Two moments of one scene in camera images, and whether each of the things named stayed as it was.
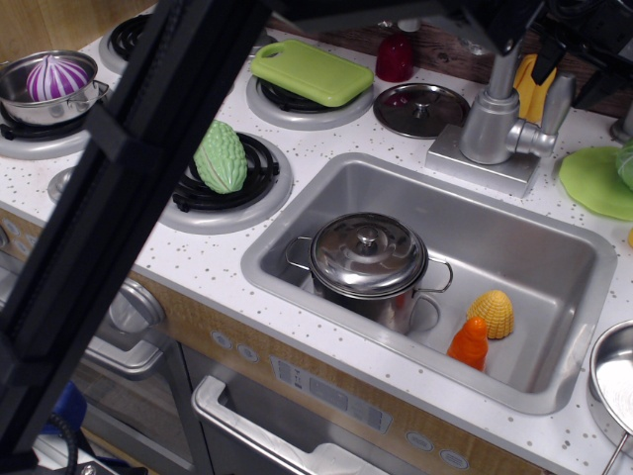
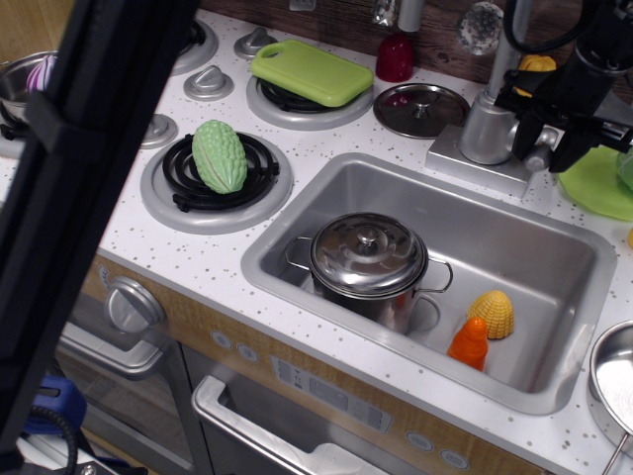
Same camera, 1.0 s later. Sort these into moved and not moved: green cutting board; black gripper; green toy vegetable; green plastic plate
Moved: black gripper
Not moved: green cutting board; green plastic plate; green toy vegetable
